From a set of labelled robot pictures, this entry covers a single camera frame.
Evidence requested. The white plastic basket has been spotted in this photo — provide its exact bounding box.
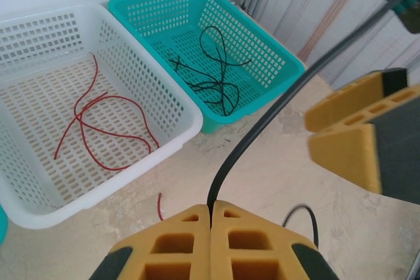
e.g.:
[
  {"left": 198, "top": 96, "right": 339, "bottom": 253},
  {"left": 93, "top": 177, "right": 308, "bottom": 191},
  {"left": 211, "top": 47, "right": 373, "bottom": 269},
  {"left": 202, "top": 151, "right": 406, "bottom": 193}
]
[{"left": 0, "top": 3, "right": 204, "bottom": 230}]

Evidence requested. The teal plastic basket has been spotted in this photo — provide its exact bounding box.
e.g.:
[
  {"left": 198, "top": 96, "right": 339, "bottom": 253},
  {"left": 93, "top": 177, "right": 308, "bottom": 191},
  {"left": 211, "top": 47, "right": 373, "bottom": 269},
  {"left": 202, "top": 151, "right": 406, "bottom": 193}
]
[
  {"left": 0, "top": 203, "right": 9, "bottom": 245},
  {"left": 107, "top": 0, "right": 306, "bottom": 135}
]

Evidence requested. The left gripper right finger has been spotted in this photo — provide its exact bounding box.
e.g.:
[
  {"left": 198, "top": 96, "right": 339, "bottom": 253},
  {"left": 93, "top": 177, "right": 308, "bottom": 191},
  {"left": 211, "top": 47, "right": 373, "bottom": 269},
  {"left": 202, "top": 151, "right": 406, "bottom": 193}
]
[{"left": 211, "top": 200, "right": 339, "bottom": 280}]

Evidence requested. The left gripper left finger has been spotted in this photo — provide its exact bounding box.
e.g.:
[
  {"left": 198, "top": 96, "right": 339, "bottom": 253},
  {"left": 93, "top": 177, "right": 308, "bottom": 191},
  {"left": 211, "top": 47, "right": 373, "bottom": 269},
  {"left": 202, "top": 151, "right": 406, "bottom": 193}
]
[{"left": 88, "top": 203, "right": 211, "bottom": 280}]

